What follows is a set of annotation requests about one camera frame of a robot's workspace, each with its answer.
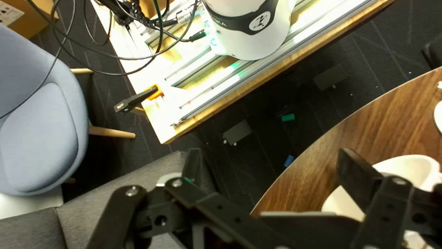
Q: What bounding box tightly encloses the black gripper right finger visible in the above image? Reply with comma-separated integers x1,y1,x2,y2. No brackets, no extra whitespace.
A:
336,147,442,249

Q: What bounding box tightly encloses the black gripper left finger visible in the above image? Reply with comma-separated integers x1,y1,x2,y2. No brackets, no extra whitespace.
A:
86,147,295,249

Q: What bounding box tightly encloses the swirl print paper cup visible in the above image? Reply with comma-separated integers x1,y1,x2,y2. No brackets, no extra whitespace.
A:
320,154,442,223

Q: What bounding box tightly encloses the black clamp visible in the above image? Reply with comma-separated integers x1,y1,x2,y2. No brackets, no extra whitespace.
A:
113,84,160,115

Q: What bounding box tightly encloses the black floor cover plate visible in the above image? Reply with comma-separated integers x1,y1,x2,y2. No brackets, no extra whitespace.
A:
312,61,349,91
220,119,254,148

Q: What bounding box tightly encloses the wood edged mounting board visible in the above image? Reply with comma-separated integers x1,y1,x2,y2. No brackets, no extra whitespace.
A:
88,0,397,145

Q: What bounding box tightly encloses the light blue armchair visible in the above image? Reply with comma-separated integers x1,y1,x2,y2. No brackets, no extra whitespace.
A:
0,22,136,198

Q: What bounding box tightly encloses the cardboard box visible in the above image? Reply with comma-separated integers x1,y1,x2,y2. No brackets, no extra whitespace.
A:
0,0,59,40

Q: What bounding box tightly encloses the black cable bundle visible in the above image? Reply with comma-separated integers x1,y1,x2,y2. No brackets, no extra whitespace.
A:
24,0,205,77

